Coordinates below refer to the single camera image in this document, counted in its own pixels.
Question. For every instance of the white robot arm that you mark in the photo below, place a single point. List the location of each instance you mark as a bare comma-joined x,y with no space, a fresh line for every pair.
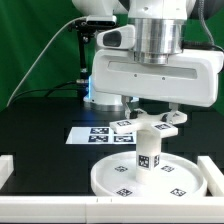
148,58

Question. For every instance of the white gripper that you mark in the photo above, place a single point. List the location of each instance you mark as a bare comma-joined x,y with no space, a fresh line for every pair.
189,78

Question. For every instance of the white round table top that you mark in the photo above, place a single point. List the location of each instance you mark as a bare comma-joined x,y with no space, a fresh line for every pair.
173,177

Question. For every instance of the white cross-shaped table base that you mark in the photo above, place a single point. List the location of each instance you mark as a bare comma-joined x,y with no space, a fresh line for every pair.
152,123

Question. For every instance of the white marker sheet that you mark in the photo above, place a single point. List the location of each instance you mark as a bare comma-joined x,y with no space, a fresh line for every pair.
98,135

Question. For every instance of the white front fence rail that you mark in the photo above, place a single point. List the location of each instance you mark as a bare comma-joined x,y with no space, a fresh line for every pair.
22,209

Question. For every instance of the white fence rail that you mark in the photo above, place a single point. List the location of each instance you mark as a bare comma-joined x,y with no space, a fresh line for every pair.
214,177
22,209

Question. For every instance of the white left fence block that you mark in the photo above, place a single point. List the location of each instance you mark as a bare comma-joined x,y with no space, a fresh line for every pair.
6,168

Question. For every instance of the white right fence rail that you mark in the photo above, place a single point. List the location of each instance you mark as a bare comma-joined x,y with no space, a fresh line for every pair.
214,177

